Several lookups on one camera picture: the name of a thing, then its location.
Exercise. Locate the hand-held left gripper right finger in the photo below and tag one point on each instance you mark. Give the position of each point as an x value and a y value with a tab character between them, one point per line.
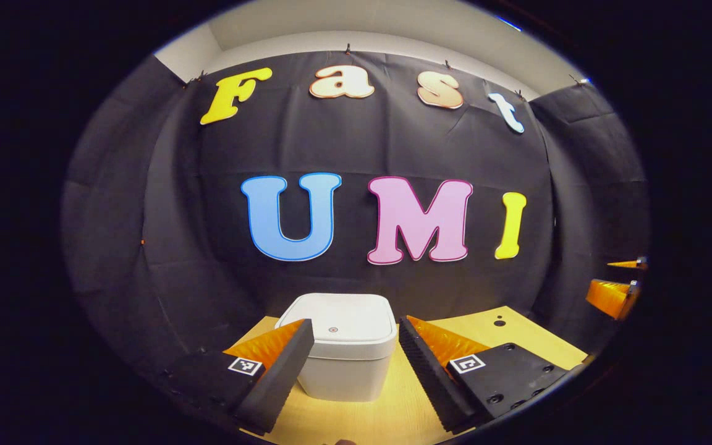
430	383

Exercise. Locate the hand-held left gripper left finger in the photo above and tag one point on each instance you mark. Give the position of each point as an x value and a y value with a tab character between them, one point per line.
282	383

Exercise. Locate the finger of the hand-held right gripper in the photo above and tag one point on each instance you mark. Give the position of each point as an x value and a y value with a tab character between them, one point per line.
631	264
609	296

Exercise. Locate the wooden desktop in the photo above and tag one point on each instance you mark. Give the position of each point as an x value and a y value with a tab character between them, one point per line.
393	414

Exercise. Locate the white desktop garbage bin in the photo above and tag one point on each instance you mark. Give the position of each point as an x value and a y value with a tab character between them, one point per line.
347	371

